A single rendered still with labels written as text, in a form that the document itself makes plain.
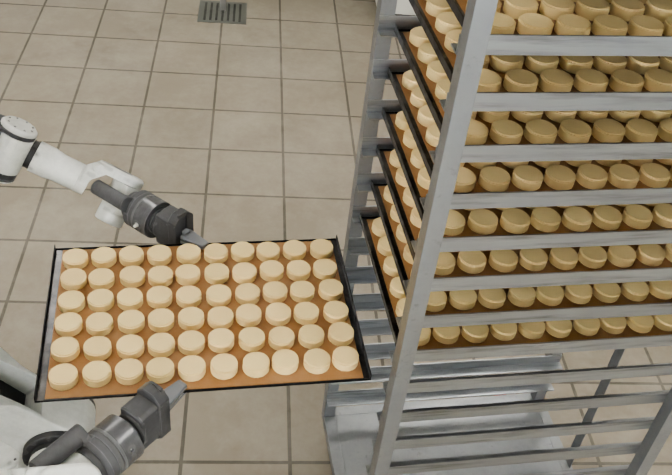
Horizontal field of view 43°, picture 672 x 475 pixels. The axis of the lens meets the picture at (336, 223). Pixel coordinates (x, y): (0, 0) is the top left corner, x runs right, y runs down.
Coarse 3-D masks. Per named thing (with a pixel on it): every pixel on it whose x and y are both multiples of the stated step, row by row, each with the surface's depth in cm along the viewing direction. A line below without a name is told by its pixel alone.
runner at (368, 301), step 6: (354, 294) 202; (360, 294) 202; (366, 294) 202; (372, 294) 202; (378, 294) 203; (354, 300) 203; (360, 300) 203; (366, 300) 203; (372, 300) 204; (378, 300) 204; (360, 306) 202; (366, 306) 203; (372, 306) 203; (378, 306) 203
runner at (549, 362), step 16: (384, 368) 221; (416, 368) 223; (432, 368) 224; (448, 368) 225; (464, 368) 226; (480, 368) 227; (496, 368) 227; (512, 368) 228; (528, 368) 229; (544, 368) 229; (560, 368) 230; (336, 384) 218
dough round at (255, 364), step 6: (252, 354) 157; (258, 354) 157; (264, 354) 157; (246, 360) 156; (252, 360) 156; (258, 360) 156; (264, 360) 156; (246, 366) 155; (252, 366) 155; (258, 366) 155; (264, 366) 155; (246, 372) 155; (252, 372) 154; (258, 372) 154; (264, 372) 155
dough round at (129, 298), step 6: (126, 288) 167; (132, 288) 167; (120, 294) 166; (126, 294) 166; (132, 294) 166; (138, 294) 166; (120, 300) 165; (126, 300) 165; (132, 300) 165; (138, 300) 165; (120, 306) 165; (126, 306) 164; (132, 306) 164; (138, 306) 165
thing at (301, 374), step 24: (120, 264) 175; (144, 264) 176; (168, 264) 176; (312, 264) 181; (336, 264) 181; (120, 288) 170; (144, 288) 170; (288, 288) 174; (120, 312) 165; (144, 312) 165; (264, 312) 168; (120, 336) 160; (144, 336) 161; (120, 360) 156; (144, 360) 156; (240, 360) 158; (48, 384) 150; (120, 384) 152; (168, 384) 152; (192, 384) 153; (216, 384) 154; (240, 384) 154; (264, 384) 155
